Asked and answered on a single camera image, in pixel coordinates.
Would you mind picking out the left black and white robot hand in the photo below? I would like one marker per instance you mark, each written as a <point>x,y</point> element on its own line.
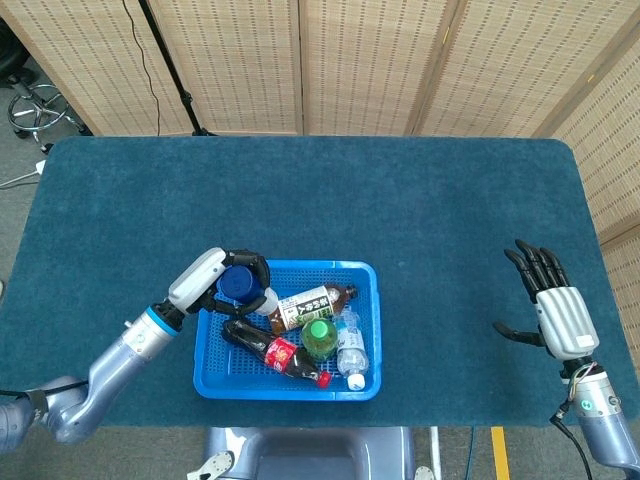
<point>195,280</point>

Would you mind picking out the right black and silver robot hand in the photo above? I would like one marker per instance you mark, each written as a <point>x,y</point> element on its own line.
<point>565,320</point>

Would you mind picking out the white bottle dark blue cap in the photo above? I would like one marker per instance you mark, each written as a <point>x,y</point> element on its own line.
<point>237,285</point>

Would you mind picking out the cola bottle red cap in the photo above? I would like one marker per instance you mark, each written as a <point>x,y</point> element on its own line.
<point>280,352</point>

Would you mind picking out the brown tea bottle black cap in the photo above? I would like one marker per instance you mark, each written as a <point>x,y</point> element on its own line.
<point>310,307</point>

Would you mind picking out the green cap green bottle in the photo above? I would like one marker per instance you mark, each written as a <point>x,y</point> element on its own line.
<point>320,337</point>

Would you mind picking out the clear water bottle white cap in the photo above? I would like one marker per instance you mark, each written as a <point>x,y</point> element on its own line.
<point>352,350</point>

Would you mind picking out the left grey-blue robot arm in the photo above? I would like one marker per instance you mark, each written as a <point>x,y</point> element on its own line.
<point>115,365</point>

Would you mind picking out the blue perforated plastic basket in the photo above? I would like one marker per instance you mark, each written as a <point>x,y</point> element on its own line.
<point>235,385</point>

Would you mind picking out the dark teal table mat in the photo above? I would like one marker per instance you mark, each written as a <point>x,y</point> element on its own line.
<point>425,225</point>

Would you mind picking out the white table leg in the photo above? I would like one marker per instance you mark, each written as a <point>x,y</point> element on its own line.
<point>436,452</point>

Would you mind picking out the white power strip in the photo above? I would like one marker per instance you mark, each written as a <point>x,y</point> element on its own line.
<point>40,167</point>

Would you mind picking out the black tripod stand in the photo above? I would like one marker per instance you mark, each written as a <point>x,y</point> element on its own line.
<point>172,75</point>

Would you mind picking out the grey-blue robot torso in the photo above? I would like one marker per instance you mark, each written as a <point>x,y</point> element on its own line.
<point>310,455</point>

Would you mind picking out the office stool base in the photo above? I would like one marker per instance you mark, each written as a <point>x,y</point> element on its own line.
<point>35,107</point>

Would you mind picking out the bamboo folding screen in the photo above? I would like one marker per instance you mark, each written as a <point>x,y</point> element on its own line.
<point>375,65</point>

